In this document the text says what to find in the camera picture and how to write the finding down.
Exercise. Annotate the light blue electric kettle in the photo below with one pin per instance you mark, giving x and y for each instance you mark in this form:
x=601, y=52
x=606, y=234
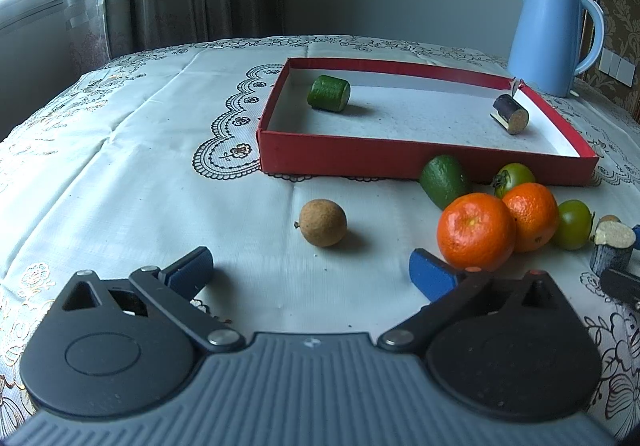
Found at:
x=542, y=35

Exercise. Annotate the brown longan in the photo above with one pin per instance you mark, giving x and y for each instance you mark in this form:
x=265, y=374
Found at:
x=322, y=223

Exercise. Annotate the green cucumber piece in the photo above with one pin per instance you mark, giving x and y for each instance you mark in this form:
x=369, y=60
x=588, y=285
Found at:
x=327, y=93

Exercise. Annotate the dark eggplant piece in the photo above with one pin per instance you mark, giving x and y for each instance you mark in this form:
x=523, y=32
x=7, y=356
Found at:
x=611, y=248
x=510, y=113

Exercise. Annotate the green avocado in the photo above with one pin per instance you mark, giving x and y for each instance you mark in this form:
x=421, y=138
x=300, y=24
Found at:
x=442, y=181

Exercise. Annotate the window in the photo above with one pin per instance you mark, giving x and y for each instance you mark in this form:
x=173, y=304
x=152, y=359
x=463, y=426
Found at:
x=27, y=5

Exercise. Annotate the white wall switch panel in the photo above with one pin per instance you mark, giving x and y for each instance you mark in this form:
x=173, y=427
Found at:
x=617, y=65

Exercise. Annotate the large orange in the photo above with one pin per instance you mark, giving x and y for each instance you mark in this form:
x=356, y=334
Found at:
x=475, y=233

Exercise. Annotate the yellow-orange fruit with stem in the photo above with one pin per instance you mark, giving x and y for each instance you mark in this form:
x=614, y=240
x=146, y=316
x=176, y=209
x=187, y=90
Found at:
x=608, y=218

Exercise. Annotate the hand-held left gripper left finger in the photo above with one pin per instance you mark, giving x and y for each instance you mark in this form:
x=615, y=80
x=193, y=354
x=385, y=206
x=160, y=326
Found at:
x=187, y=271

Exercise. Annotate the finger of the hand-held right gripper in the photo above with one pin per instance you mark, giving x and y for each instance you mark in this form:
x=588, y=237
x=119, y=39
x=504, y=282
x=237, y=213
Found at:
x=636, y=231
x=622, y=285

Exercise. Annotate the white embroidered tablecloth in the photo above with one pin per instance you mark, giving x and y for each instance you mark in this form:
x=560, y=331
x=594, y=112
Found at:
x=125, y=165

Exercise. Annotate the small orange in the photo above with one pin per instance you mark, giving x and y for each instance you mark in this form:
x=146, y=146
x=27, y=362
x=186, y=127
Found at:
x=534, y=216

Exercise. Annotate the red cardboard box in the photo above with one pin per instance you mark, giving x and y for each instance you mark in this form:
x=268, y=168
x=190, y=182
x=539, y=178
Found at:
x=400, y=125

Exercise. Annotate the green tomato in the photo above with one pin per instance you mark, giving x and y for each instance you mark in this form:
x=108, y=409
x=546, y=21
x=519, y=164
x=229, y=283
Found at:
x=575, y=226
x=516, y=174

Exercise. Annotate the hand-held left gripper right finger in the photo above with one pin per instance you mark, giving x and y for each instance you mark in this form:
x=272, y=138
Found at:
x=432, y=276

